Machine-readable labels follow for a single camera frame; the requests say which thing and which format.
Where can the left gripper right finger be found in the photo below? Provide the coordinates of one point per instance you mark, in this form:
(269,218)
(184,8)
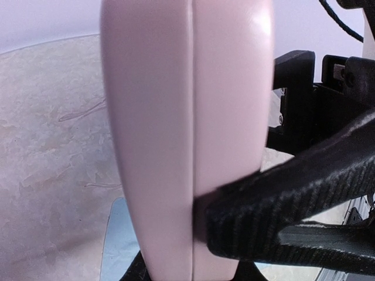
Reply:
(265,217)

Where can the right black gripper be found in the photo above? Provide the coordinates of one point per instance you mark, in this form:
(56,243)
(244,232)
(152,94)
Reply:
(312,112)

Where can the clear pink glasses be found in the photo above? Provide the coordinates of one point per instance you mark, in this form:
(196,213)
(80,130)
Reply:
(88,132)

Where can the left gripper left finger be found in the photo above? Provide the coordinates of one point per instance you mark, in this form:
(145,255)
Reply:
(137,271)

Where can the pink glasses case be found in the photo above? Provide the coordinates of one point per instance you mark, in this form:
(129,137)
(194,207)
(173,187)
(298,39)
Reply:
(188,86)

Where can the large blue cleaning cloth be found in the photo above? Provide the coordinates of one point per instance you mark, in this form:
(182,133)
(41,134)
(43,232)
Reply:
(120,242)

